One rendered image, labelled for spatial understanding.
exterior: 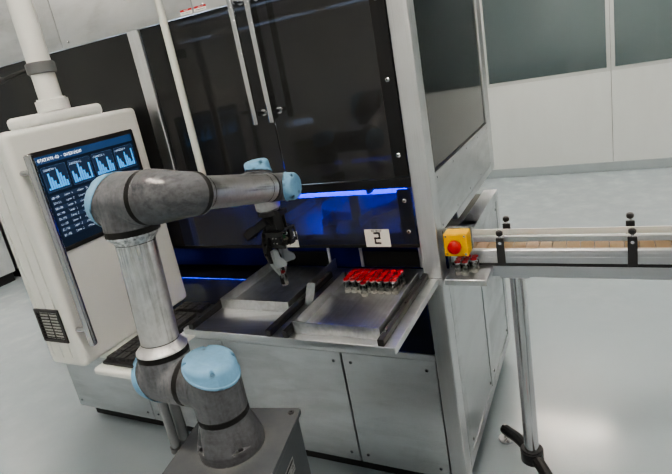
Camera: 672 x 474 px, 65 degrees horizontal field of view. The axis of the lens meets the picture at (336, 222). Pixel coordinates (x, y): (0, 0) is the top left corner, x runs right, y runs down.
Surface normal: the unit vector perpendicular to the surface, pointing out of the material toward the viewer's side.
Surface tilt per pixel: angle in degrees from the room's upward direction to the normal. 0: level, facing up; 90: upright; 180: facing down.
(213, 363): 7
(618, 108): 90
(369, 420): 90
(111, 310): 90
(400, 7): 90
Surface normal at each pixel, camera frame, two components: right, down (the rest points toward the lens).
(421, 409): -0.43, 0.33
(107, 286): 0.89, -0.03
